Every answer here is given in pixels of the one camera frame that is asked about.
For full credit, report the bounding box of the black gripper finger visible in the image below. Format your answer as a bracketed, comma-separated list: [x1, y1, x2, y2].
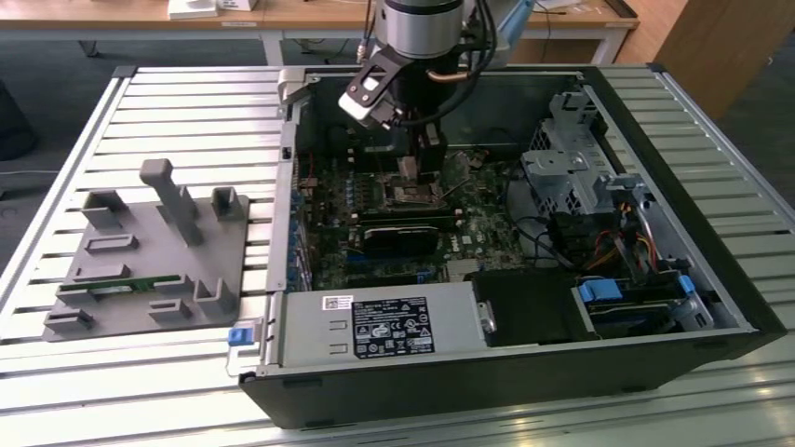
[415, 120, 451, 185]
[388, 121, 417, 162]

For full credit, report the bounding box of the CPU socket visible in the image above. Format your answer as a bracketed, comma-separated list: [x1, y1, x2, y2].
[379, 171, 443, 209]

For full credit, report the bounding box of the black RAM stick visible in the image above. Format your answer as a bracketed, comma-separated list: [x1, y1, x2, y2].
[356, 208, 461, 220]

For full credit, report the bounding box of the green motherboard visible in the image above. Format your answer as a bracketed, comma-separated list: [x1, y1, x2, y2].
[295, 148, 560, 290]

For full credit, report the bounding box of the black graphics card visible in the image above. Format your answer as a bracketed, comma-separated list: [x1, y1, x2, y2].
[359, 223, 440, 257]

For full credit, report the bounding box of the silver drive cage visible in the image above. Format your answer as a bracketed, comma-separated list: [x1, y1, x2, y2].
[519, 90, 623, 215]

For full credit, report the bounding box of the pale blue teach pendant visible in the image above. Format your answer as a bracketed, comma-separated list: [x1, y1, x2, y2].
[496, 0, 536, 51]

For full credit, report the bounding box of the silver chipset heatsink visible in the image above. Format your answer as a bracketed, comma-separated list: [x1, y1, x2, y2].
[445, 260, 483, 283]

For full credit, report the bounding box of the wooden desk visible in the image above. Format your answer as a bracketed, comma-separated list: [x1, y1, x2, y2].
[0, 0, 641, 66]

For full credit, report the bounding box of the black plastic shroud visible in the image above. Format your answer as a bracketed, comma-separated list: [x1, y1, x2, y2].
[471, 269, 597, 348]

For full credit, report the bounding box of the blue disk carrier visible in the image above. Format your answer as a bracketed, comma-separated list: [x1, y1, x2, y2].
[575, 278, 623, 308]

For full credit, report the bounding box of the silver power supply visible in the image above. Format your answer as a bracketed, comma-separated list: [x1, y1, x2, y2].
[272, 281, 492, 373]

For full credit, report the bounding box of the wooden cabinet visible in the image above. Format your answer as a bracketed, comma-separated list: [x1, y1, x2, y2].
[644, 0, 777, 120]

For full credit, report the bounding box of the grey parts rack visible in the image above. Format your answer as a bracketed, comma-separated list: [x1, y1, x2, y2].
[40, 157, 253, 344]

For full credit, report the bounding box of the green RAM stick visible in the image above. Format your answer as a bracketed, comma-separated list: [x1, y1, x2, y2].
[85, 275, 188, 297]

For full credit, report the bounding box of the black PC case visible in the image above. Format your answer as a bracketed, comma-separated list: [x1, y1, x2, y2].
[237, 64, 788, 430]

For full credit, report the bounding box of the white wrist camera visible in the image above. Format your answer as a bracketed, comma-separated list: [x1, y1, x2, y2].
[337, 48, 405, 127]

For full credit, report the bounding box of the black camera cable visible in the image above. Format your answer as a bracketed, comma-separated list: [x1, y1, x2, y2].
[427, 0, 501, 125]

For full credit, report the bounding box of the grey data wire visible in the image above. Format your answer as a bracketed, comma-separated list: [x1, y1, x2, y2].
[513, 214, 576, 270]

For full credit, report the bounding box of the grey plastic bracket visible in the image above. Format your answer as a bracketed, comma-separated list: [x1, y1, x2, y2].
[595, 172, 659, 215]

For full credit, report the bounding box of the coloured power wire bundle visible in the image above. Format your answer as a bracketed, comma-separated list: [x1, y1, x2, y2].
[583, 232, 659, 271]

